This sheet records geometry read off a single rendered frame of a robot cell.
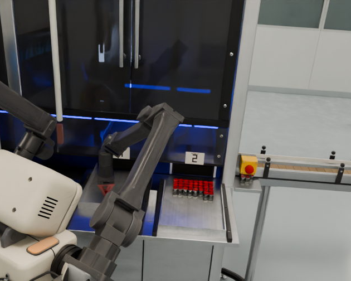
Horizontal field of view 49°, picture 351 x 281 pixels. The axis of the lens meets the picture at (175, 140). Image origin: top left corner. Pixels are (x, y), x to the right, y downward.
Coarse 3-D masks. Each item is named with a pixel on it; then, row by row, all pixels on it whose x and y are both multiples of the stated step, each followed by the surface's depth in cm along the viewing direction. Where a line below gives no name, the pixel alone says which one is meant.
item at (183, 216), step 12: (168, 192) 174; (216, 192) 176; (168, 204) 165; (180, 204) 166; (192, 204) 166; (204, 204) 167; (216, 204) 167; (168, 216) 157; (180, 216) 158; (192, 216) 158; (204, 216) 159; (216, 216) 159; (168, 228) 147; (180, 228) 147; (192, 228) 146; (204, 228) 146; (216, 228) 152
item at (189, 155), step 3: (186, 153) 175; (189, 153) 175; (192, 153) 175; (195, 153) 175; (198, 153) 174; (201, 153) 174; (186, 156) 175; (189, 156) 175; (192, 156) 175; (195, 156) 175; (198, 156) 175; (201, 156) 175; (186, 159) 176; (189, 159) 176; (195, 159) 176; (198, 159) 176; (201, 159) 176; (186, 162) 177; (189, 162) 177; (192, 162) 176; (195, 162) 176; (198, 162) 176; (201, 162) 176
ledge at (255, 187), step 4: (236, 180) 188; (256, 180) 189; (236, 184) 185; (252, 184) 186; (256, 184) 186; (236, 188) 181; (240, 188) 181; (244, 188) 181; (248, 188) 182; (252, 188) 182; (256, 188) 182; (260, 188) 182; (252, 192) 182; (256, 192) 182; (260, 192) 182
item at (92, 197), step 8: (96, 168) 187; (96, 176) 182; (120, 176) 184; (88, 184) 172; (96, 184) 176; (120, 184) 177; (88, 192) 169; (96, 192) 170; (144, 192) 168; (80, 200) 160; (88, 200) 164; (96, 200) 164; (80, 208) 158; (88, 208) 158; (96, 208) 158
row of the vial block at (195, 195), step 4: (176, 188) 169; (180, 188) 169; (184, 188) 169; (188, 188) 169; (192, 188) 169; (196, 188) 169; (200, 188) 170; (176, 192) 169; (180, 192) 169; (184, 192) 169; (188, 192) 169; (192, 192) 169; (196, 192) 169; (200, 192) 169; (208, 192) 169; (176, 196) 170; (180, 196) 170; (184, 196) 170; (188, 196) 170; (196, 196) 170; (200, 196) 169
